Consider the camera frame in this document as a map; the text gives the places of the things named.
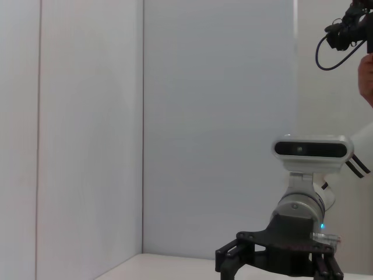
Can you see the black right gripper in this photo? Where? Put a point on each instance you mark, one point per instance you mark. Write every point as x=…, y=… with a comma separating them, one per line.
x=291, y=233

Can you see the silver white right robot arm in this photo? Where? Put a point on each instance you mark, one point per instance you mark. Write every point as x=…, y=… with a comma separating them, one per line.
x=297, y=204

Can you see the person's bare hand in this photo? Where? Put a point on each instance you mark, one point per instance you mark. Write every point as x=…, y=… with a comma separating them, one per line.
x=367, y=78

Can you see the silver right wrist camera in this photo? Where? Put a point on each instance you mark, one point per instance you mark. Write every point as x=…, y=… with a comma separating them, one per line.
x=311, y=163

